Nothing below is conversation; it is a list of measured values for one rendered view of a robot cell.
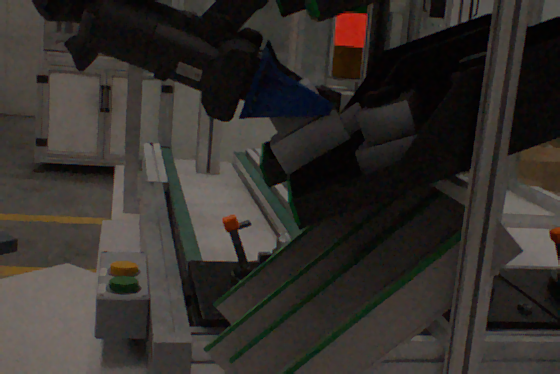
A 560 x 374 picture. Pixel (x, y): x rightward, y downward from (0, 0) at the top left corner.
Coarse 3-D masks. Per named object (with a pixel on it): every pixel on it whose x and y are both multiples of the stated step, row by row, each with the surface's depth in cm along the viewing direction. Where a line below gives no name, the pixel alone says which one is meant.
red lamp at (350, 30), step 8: (344, 16) 127; (352, 16) 126; (360, 16) 127; (344, 24) 127; (352, 24) 127; (360, 24) 127; (336, 32) 128; (344, 32) 127; (352, 32) 127; (360, 32) 127; (336, 40) 128; (344, 40) 127; (352, 40) 127; (360, 40) 128
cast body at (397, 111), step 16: (368, 96) 68; (384, 96) 67; (400, 96) 68; (416, 96) 69; (368, 112) 67; (384, 112) 66; (400, 112) 66; (416, 112) 67; (368, 128) 67; (384, 128) 67; (400, 128) 67; (416, 128) 66; (368, 144) 68; (384, 144) 67; (400, 144) 67; (368, 160) 68; (384, 160) 68
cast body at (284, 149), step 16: (304, 80) 70; (336, 112) 69; (352, 112) 70; (288, 128) 69; (304, 128) 69; (320, 128) 69; (336, 128) 69; (352, 128) 71; (272, 144) 69; (288, 144) 69; (304, 144) 69; (320, 144) 69; (336, 144) 69; (288, 160) 69; (304, 160) 69
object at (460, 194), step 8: (456, 176) 68; (432, 184) 70; (440, 184) 69; (448, 184) 67; (456, 184) 65; (464, 184) 65; (448, 192) 67; (456, 192) 65; (464, 192) 64; (456, 200) 65; (464, 200) 64
